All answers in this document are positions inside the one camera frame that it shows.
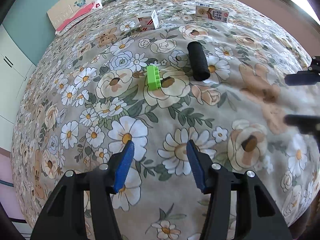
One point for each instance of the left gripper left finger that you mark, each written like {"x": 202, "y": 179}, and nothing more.
{"x": 63, "y": 216}

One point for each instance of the milk carton box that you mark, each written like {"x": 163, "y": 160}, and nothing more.
{"x": 212, "y": 13}

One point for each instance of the light green lego brick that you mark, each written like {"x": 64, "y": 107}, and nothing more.
{"x": 153, "y": 77}

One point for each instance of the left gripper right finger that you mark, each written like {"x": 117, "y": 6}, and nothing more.
{"x": 258, "y": 216}

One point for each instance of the floral bed quilt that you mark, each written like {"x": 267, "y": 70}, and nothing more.
{"x": 89, "y": 96}

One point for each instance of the small white barcode box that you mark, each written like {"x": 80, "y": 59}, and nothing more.
{"x": 148, "y": 20}

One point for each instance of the pink white pillow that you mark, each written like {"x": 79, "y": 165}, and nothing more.
{"x": 81, "y": 14}

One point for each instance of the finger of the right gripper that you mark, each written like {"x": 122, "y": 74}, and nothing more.
{"x": 302, "y": 78}
{"x": 306, "y": 124}

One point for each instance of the black foam cylinder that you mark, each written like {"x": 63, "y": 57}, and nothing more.
{"x": 198, "y": 61}

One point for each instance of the white wardrobe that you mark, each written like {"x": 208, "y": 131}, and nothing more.
{"x": 16, "y": 68}

